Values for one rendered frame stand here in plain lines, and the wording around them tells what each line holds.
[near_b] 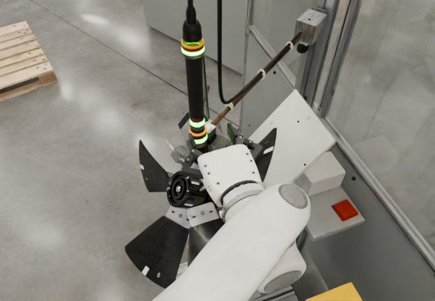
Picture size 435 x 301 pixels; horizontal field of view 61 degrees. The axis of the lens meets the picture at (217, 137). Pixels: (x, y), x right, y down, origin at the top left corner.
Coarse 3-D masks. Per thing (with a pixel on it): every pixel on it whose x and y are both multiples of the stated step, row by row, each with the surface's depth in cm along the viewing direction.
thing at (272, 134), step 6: (270, 132) 110; (276, 132) 106; (264, 138) 111; (270, 138) 106; (270, 144) 103; (264, 150) 103; (264, 156) 100; (270, 156) 98; (258, 162) 100; (264, 162) 98; (258, 168) 98; (264, 168) 96; (264, 174) 95
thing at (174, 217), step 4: (172, 208) 124; (176, 208) 124; (180, 208) 124; (168, 212) 124; (172, 212) 124; (176, 212) 124; (180, 212) 124; (184, 212) 124; (168, 216) 124; (172, 216) 124; (176, 216) 124; (184, 216) 124; (172, 220) 124; (176, 220) 124; (180, 220) 124; (184, 220) 124; (180, 224) 125; (184, 224) 125; (188, 224) 124
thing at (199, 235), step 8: (200, 224) 113; (208, 224) 113; (216, 224) 113; (224, 224) 114; (192, 232) 112; (200, 232) 112; (208, 232) 112; (216, 232) 112; (192, 240) 111; (200, 240) 110; (208, 240) 110; (192, 248) 110; (200, 248) 109; (192, 256) 109
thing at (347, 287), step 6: (336, 288) 112; (342, 288) 112; (348, 288) 112; (354, 288) 112; (324, 294) 111; (330, 294) 111; (336, 294) 111; (342, 294) 111; (348, 294) 111; (354, 294) 111; (306, 300) 110; (312, 300) 109; (318, 300) 109; (324, 300) 109; (330, 300) 109; (336, 300) 109; (342, 300) 109; (348, 300) 109; (354, 300) 109; (360, 300) 109
